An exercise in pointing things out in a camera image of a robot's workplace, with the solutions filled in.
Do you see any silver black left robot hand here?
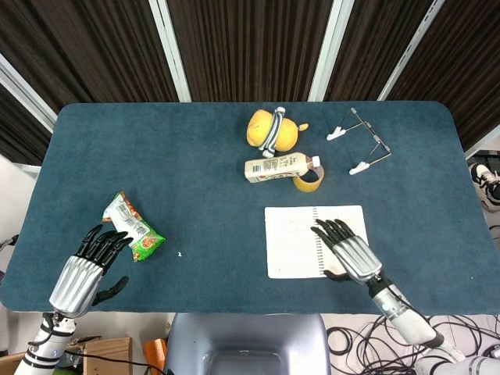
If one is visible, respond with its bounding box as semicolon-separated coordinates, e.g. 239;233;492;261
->
49;224;134;317

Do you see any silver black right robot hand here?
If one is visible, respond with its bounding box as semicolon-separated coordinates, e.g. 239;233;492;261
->
310;218;383;283

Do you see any green white snack bag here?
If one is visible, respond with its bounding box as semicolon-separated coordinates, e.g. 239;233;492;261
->
102;190;166;263

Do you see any brown cardboard box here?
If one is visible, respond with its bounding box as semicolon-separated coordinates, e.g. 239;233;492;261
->
0;336;134;375

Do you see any yellow packing tape roll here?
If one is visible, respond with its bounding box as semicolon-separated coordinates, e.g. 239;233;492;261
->
292;166;325;194

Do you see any orange foam roll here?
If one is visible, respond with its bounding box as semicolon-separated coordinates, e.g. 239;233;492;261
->
143;338;169;366

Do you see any cream milk tea bottle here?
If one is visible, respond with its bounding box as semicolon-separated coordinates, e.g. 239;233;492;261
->
244;152;322;184

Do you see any yellow plush toy striped scarf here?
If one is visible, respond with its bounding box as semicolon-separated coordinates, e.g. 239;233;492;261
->
245;105;309;158

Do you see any black white sneaker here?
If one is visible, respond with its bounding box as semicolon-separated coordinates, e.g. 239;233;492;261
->
468;162;500;213

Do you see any blue table cloth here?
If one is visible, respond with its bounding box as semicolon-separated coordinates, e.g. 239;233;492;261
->
0;102;500;316

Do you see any black floor cable tangle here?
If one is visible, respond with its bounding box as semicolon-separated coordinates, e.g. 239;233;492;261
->
326;312;500;375

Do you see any wire rack stand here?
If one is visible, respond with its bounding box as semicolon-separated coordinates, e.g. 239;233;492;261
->
326;107;391;176

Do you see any white partition post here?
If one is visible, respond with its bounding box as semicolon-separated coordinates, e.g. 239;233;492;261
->
377;0;446;102
0;52;58;132
308;0;345;102
148;0;192;103

